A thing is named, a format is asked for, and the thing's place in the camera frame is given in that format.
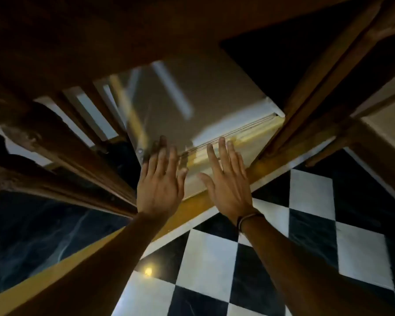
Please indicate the person's right hand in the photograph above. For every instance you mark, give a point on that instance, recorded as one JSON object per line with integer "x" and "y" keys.
{"x": 230, "y": 190}

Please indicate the person's left hand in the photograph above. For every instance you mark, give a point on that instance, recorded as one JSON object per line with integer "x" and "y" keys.
{"x": 158, "y": 190}

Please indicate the person's left little finger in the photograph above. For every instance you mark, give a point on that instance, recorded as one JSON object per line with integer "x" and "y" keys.
{"x": 144, "y": 172}

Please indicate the person's right thumb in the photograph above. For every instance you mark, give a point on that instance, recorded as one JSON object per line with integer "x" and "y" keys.
{"x": 206, "y": 182}

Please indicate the person's right middle finger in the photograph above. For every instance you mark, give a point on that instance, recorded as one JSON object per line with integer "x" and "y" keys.
{"x": 224, "y": 154}

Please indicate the person's left middle finger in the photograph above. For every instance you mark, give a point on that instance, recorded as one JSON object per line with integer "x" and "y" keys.
{"x": 163, "y": 157}

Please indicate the person's right little finger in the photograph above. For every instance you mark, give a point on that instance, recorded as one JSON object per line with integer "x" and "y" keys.
{"x": 242, "y": 166}

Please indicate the person's left thumb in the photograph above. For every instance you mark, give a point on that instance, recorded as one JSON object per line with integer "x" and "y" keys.
{"x": 183, "y": 180}

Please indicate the person's right forearm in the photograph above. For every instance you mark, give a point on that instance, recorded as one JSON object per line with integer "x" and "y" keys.
{"x": 302, "y": 276}

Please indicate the person's left forearm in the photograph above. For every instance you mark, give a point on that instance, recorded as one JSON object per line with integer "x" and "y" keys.
{"x": 85, "y": 269}

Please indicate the dark wooden beam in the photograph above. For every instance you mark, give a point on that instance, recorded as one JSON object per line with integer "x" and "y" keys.
{"x": 102, "y": 36}

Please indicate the brown wooden door frame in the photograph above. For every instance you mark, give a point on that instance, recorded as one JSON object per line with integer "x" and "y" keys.
{"x": 332, "y": 78}

